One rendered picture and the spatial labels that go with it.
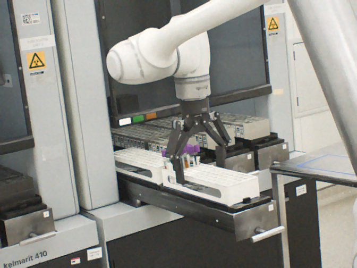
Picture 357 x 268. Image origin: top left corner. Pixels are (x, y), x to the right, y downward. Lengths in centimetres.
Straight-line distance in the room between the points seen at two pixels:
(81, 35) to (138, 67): 41
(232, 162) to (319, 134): 202
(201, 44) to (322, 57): 59
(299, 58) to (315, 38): 281
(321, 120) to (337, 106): 298
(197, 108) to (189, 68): 11
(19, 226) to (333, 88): 98
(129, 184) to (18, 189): 33
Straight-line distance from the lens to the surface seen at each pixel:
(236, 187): 170
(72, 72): 199
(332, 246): 364
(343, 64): 121
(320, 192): 426
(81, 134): 202
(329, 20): 122
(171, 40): 158
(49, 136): 197
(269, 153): 231
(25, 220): 189
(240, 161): 223
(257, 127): 236
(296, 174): 195
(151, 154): 210
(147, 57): 162
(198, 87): 176
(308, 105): 410
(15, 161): 212
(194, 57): 174
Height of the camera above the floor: 133
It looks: 12 degrees down
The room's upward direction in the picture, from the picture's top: 6 degrees counter-clockwise
